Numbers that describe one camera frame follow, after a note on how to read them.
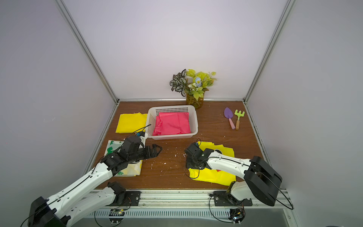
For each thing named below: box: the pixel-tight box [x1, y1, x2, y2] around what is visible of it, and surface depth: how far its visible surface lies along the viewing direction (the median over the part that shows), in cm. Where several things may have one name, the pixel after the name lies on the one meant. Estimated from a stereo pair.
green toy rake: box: [234, 109, 246, 131], surface depth 112 cm
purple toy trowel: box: [224, 106, 236, 130], surface depth 112 cm
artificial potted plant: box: [169, 69, 218, 110], surface depth 102 cm
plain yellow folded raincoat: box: [115, 112, 148, 134], surface depth 109 cm
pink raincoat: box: [152, 112, 192, 136], surface depth 100 cm
